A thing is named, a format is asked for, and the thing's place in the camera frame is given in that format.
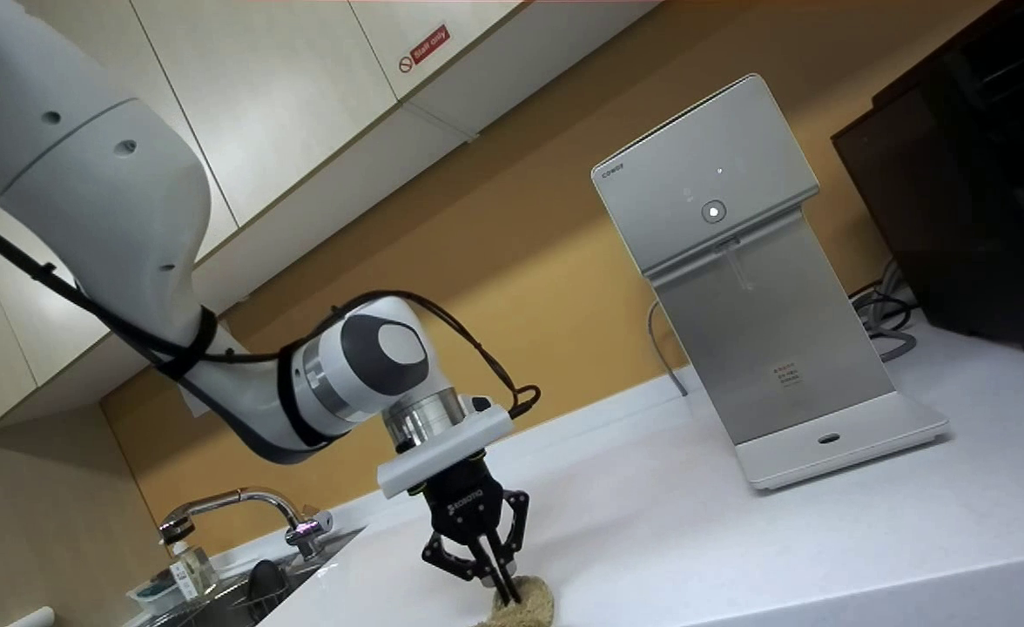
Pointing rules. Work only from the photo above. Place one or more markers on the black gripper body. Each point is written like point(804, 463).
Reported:
point(466, 499)

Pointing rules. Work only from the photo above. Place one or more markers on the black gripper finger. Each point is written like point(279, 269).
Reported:
point(512, 524)
point(460, 559)

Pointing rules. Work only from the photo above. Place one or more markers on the tan wiping cloth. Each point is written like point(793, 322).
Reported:
point(534, 608)

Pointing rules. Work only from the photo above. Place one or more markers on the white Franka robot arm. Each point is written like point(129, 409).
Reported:
point(83, 161)

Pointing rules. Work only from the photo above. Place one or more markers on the chrome sink faucet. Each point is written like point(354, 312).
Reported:
point(236, 502)

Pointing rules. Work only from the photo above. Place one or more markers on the white water dispenser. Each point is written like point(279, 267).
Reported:
point(759, 300)

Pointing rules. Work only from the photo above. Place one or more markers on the black coffee machine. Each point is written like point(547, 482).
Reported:
point(977, 187)

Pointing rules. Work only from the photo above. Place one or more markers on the wide white wall cabinet door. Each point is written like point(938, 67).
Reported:
point(270, 92)

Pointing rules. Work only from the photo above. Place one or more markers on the red sticker on wall cabinet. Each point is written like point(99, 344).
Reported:
point(428, 50)

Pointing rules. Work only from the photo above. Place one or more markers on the white wall cabinet door with sticker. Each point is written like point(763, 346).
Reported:
point(418, 23)

